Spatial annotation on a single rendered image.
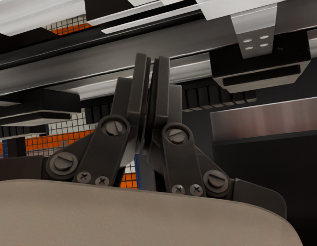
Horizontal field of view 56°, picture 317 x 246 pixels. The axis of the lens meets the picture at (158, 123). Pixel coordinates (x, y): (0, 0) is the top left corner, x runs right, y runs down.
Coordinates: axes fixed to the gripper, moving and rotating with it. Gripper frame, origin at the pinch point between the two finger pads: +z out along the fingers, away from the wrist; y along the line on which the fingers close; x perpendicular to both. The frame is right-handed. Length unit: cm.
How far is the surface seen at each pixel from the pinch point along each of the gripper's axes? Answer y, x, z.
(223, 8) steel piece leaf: 5.0, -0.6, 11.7
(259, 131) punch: 7.7, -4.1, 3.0
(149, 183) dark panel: 5, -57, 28
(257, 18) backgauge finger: 8.5, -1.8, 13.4
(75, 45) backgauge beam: -12.7, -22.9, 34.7
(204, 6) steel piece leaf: 3.5, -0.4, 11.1
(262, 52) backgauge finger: 13.7, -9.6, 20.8
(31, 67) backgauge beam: -20.9, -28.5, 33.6
